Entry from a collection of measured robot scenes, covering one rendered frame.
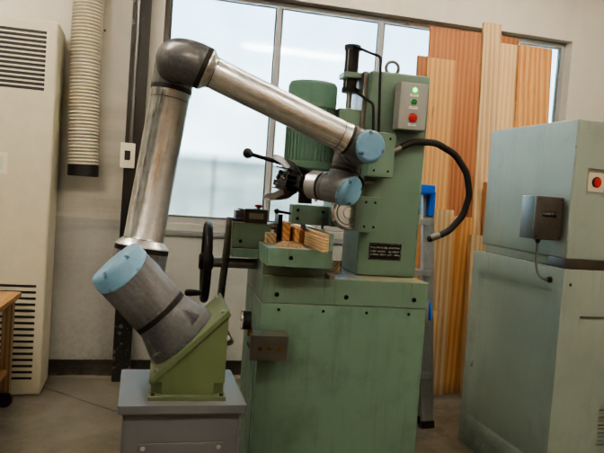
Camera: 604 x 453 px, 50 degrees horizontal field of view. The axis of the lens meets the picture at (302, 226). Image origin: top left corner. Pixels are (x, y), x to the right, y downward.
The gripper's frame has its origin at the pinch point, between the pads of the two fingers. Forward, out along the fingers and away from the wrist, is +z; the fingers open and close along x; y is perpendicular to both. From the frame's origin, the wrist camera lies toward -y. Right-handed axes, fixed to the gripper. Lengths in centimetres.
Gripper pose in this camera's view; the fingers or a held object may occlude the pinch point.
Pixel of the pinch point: (269, 176)
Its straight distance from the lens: 217.7
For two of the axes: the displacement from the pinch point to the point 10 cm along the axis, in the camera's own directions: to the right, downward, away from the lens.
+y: -6.1, -1.1, -7.8
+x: -2.1, 9.8, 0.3
